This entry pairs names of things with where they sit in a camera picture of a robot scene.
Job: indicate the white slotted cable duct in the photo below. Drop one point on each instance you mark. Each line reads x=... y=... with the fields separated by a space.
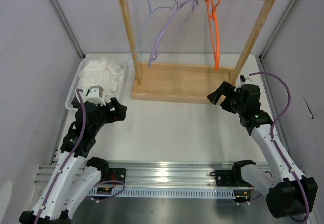
x=178 y=193

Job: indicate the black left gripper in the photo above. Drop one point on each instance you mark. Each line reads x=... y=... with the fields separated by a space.
x=118 y=114

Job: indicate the purple plastic hanger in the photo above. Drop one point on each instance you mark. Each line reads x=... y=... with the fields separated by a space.
x=179 y=5

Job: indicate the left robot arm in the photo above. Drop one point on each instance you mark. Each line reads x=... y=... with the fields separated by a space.
x=75 y=175

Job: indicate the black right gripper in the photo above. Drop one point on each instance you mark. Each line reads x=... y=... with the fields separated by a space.
x=227 y=90

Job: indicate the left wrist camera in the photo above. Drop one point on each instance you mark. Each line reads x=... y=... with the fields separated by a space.
x=95 y=95

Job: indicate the white skirt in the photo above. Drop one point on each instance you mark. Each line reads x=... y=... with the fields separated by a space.
x=104 y=72

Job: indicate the wooden clothes rack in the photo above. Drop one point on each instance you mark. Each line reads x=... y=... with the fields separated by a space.
x=184 y=83

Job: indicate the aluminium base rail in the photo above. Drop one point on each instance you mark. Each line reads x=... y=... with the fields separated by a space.
x=170 y=174

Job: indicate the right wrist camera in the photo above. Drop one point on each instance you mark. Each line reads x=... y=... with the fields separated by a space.
x=243 y=79

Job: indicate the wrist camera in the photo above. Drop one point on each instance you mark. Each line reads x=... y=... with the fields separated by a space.
x=95 y=95
x=243 y=79

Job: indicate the orange plastic hanger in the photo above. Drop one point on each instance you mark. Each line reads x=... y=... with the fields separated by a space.
x=214 y=30

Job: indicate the white plastic basket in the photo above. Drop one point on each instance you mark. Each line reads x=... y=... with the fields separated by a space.
x=71 y=101

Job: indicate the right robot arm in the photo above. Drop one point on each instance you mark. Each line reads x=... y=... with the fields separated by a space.
x=287 y=190

